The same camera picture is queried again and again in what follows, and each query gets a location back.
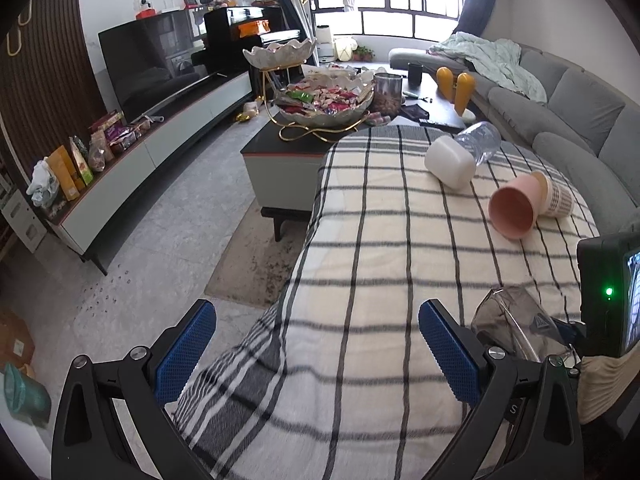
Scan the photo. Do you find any clear grey square cup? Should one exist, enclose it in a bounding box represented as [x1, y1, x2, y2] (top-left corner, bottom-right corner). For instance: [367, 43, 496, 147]
[471, 286, 570, 363]

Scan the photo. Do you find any checkered white cup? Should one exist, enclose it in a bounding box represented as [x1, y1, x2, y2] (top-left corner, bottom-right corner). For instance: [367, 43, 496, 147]
[532, 171, 574, 218]

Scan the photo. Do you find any pink plastic cup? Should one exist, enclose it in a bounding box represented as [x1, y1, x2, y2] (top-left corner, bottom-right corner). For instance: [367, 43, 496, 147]
[488, 174, 541, 240]

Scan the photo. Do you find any white plastic cup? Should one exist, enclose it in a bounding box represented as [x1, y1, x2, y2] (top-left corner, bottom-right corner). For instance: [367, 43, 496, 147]
[424, 136, 476, 190]

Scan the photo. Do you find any green trash bin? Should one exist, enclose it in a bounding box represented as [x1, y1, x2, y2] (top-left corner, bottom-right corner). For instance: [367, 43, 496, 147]
[3, 363, 51, 424]

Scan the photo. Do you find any grey sectional sofa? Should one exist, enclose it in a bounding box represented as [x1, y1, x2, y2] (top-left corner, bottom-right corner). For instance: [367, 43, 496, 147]
[388, 46, 639, 234]

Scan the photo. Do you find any clear plastic bottle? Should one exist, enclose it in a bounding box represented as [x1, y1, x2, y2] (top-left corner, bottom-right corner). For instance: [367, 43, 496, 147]
[454, 122, 502, 166]

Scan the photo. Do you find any plaid tablecloth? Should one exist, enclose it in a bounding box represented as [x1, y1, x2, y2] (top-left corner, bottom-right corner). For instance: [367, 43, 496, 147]
[175, 127, 598, 479]

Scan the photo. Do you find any white tv cabinet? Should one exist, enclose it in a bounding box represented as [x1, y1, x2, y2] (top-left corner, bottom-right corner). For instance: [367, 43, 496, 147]
[51, 73, 252, 261]

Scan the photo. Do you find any black remote control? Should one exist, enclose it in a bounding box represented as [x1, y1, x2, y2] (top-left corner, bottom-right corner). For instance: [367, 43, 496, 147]
[419, 119, 466, 131]

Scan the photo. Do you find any light green blanket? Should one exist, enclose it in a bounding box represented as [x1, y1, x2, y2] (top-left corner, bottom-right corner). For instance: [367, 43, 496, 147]
[430, 32, 548, 104]

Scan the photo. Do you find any orange snack box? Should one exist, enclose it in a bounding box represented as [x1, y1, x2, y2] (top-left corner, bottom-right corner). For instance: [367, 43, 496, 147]
[47, 145, 85, 202]

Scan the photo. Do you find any white plastic bag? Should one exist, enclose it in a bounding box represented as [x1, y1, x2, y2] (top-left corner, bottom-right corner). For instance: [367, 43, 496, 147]
[26, 159, 60, 208]

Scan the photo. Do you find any black mug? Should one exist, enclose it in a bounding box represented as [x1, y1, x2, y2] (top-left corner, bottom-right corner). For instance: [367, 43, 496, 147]
[407, 63, 423, 87]

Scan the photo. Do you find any glass snack jar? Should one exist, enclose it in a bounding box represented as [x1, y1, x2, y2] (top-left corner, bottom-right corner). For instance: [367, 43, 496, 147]
[370, 73, 402, 117]

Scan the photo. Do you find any black coffee table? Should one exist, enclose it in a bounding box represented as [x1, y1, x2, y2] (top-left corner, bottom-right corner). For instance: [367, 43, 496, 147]
[241, 73, 462, 240]

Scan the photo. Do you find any potted plant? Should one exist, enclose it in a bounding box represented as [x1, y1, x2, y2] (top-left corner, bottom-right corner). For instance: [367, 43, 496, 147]
[352, 46, 375, 63]

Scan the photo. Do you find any lower candy shell bowl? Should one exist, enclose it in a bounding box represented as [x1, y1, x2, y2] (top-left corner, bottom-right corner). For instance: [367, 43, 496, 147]
[274, 65, 374, 129]

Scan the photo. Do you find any black television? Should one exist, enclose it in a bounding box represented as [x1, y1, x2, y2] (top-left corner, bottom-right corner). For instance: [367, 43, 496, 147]
[99, 10, 226, 122]

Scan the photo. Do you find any white air purifier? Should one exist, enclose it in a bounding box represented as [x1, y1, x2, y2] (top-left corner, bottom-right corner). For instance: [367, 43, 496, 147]
[314, 25, 335, 62]

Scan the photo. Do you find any upper shell bowl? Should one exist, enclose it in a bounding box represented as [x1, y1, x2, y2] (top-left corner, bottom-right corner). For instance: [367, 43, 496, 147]
[243, 38, 316, 70]

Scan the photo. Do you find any black piano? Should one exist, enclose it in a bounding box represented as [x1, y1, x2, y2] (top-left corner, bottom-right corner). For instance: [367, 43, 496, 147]
[191, 6, 302, 77]

